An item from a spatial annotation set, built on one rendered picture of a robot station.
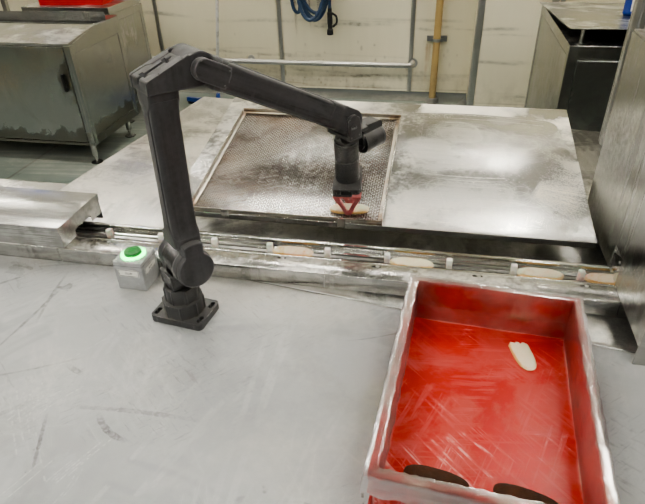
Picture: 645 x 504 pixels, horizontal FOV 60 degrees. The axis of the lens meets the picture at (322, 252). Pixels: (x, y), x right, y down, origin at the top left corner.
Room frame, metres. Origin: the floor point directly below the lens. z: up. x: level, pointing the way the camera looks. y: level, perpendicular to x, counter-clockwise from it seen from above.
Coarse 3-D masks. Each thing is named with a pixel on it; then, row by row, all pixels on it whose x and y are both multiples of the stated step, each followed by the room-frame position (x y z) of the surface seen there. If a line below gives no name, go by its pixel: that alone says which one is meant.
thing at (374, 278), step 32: (32, 256) 1.16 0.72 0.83; (64, 256) 1.14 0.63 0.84; (96, 256) 1.12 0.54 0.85; (224, 256) 1.08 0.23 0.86; (256, 256) 1.08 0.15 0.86; (288, 256) 1.07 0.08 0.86; (352, 288) 0.99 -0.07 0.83; (384, 288) 0.97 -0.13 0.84; (544, 288) 0.92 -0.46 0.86; (576, 288) 0.92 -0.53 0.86; (608, 288) 0.92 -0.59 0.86
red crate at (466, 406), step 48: (432, 336) 0.83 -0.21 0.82; (480, 336) 0.83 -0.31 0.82; (528, 336) 0.82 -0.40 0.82; (432, 384) 0.70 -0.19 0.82; (480, 384) 0.70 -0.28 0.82; (528, 384) 0.70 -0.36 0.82; (432, 432) 0.60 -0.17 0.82; (480, 432) 0.60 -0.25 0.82; (528, 432) 0.59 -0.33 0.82; (480, 480) 0.51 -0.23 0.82; (528, 480) 0.51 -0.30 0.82; (576, 480) 0.50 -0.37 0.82
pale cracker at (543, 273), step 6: (522, 270) 1.00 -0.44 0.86; (528, 270) 0.99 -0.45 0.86; (534, 270) 0.99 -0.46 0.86; (540, 270) 0.99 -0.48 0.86; (546, 270) 0.99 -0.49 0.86; (552, 270) 0.99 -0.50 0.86; (522, 276) 0.98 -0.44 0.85; (528, 276) 0.98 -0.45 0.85; (534, 276) 0.97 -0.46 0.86; (540, 276) 0.97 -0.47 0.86; (546, 276) 0.97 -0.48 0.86; (552, 276) 0.97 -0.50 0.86; (558, 276) 0.97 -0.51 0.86
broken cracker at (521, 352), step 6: (510, 342) 0.80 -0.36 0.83; (516, 342) 0.79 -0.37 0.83; (522, 342) 0.79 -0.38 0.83; (510, 348) 0.78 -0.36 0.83; (516, 348) 0.78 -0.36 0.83; (522, 348) 0.78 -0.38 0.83; (528, 348) 0.78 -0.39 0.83; (516, 354) 0.76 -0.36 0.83; (522, 354) 0.76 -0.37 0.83; (528, 354) 0.76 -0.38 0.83; (516, 360) 0.75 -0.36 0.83; (522, 360) 0.75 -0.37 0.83; (528, 360) 0.75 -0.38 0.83; (534, 360) 0.75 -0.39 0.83; (522, 366) 0.74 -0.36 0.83; (528, 366) 0.73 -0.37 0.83; (534, 366) 0.73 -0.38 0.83
